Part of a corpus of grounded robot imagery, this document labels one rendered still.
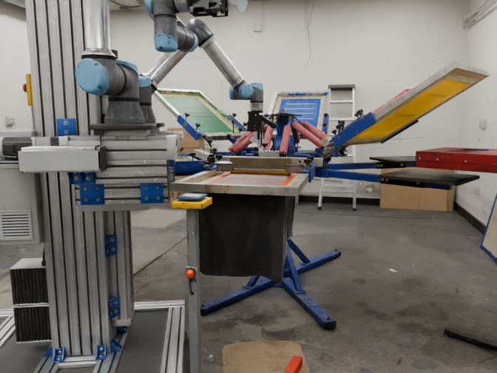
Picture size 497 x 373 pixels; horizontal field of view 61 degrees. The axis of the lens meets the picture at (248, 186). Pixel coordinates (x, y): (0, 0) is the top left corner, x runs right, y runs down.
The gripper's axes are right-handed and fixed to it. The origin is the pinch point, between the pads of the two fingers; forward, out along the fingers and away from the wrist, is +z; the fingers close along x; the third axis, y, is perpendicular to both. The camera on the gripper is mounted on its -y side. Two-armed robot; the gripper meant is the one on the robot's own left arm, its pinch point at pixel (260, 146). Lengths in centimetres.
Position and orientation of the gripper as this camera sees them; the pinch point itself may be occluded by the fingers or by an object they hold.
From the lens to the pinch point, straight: 245.2
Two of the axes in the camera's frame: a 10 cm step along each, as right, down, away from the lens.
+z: 0.1, 9.9, 1.6
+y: -9.7, -0.3, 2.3
